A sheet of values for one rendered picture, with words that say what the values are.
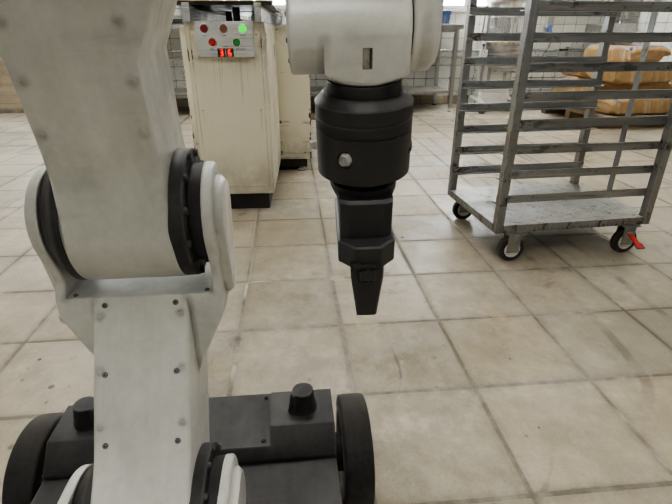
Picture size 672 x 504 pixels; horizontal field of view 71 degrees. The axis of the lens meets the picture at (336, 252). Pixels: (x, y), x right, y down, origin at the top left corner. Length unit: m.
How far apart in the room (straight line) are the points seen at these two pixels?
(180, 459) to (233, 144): 1.84
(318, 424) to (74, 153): 0.55
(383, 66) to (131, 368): 0.40
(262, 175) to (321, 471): 1.70
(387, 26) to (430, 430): 0.89
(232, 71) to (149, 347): 1.78
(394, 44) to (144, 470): 0.49
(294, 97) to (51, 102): 2.49
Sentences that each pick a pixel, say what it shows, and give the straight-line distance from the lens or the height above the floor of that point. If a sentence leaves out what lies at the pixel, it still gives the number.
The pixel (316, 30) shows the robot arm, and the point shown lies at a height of 0.79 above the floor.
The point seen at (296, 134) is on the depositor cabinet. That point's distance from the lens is 2.95.
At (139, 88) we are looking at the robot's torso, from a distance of 0.45.
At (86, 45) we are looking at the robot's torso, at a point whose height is 0.78.
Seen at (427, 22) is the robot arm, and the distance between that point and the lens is 0.40.
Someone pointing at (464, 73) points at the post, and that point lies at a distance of 2.12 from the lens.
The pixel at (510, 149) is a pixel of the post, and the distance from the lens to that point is 1.74.
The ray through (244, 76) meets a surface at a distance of 2.23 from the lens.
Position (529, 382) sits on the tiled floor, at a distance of 1.31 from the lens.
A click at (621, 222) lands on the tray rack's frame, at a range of 2.11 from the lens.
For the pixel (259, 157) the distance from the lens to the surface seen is 2.28.
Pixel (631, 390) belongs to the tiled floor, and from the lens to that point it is 1.39.
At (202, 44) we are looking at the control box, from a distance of 2.22.
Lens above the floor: 0.79
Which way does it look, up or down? 25 degrees down
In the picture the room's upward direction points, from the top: straight up
